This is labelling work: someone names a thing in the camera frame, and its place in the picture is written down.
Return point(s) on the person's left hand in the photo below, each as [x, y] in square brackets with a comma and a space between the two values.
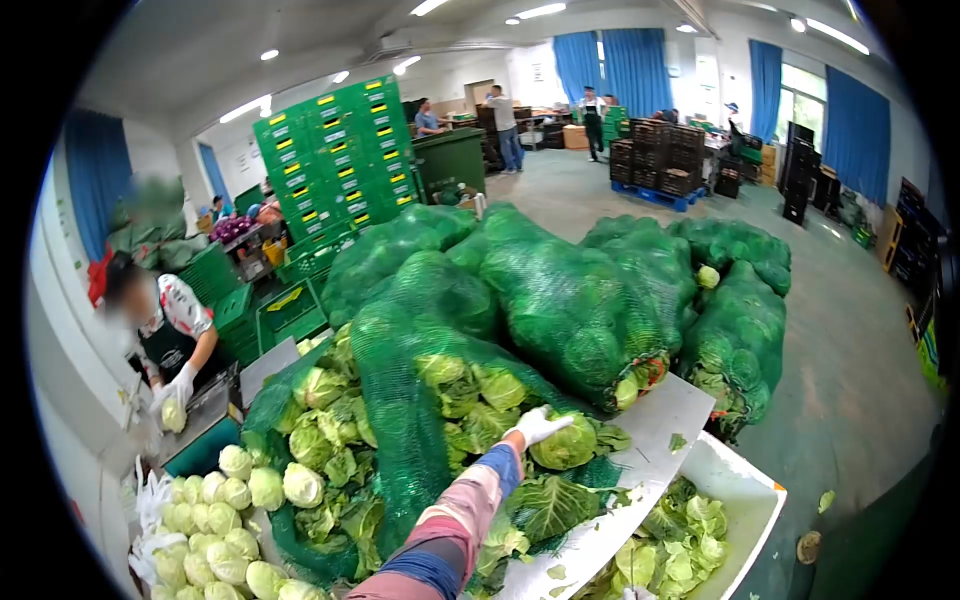
[531, 427]

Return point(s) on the person's right hand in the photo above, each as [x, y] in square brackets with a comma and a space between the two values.
[638, 594]

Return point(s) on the person's left fingers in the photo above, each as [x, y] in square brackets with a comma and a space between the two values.
[553, 423]

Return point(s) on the green cabbage head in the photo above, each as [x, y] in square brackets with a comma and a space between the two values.
[571, 450]

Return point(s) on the large loose cabbage leaf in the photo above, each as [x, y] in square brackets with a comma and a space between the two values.
[553, 506]

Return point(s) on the slanted steel table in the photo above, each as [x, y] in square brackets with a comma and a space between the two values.
[649, 439]

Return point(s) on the full green net sack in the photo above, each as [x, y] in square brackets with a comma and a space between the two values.
[652, 262]
[739, 345]
[735, 244]
[375, 255]
[570, 315]
[442, 292]

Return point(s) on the open green net sack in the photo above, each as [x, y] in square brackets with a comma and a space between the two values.
[397, 420]

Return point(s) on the heap of cut cabbage leaves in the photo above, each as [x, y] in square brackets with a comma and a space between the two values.
[675, 544]

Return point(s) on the white plastic bin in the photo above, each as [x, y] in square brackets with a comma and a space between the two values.
[742, 487]

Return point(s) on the small loose pale cabbage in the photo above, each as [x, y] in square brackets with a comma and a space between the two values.
[707, 277]

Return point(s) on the pile of leafy green cabbages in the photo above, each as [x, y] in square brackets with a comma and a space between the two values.
[322, 442]

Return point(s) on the blue pallet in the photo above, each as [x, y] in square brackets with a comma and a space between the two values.
[660, 199]

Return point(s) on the round brown cabbage stump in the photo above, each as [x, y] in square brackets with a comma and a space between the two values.
[808, 547]

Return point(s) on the cabbage leaf scrap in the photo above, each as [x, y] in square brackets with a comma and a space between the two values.
[826, 501]

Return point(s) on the large green waste bin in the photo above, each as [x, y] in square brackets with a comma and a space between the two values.
[450, 159]

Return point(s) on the cardboard box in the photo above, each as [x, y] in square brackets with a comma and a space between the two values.
[576, 138]

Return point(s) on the heap of empty green baskets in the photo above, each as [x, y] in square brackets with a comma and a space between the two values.
[289, 311]

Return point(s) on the stack of dark crates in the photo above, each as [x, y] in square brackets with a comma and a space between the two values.
[660, 154]

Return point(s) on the yellow bucket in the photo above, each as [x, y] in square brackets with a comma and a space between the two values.
[274, 251]

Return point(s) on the stack of yellow-labelled green crates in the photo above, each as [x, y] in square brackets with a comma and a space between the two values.
[337, 157]

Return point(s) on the steel work bench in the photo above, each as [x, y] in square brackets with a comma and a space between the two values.
[204, 409]

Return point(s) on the stack of black crates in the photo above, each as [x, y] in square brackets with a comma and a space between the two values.
[801, 172]

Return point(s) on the pile of pale trimmed cabbages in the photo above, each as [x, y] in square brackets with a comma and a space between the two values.
[217, 540]

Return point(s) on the blue curtain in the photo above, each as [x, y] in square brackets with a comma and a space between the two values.
[857, 135]
[637, 71]
[214, 171]
[765, 90]
[97, 180]
[576, 66]

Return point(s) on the table with purple vegetables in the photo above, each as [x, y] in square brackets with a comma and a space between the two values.
[234, 229]

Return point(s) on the pale cabbage being trimmed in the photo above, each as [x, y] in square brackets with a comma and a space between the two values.
[174, 416]

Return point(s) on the window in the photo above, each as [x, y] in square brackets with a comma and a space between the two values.
[802, 105]

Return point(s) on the white plastic bags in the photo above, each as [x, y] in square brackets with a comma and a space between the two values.
[150, 510]

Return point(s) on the pile of green bags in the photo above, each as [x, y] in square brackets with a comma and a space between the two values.
[161, 240]

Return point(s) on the row of black wall crates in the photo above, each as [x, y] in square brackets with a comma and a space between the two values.
[919, 262]

